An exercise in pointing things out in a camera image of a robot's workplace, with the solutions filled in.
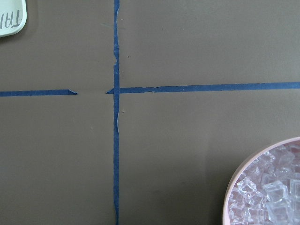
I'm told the clear ice cubes pile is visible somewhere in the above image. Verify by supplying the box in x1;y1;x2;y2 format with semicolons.
226;142;300;225

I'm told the pink bowl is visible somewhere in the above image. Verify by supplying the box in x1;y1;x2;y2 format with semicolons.
222;137;300;225

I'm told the cream bear tray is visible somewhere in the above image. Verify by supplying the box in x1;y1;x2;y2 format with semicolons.
0;0;27;37

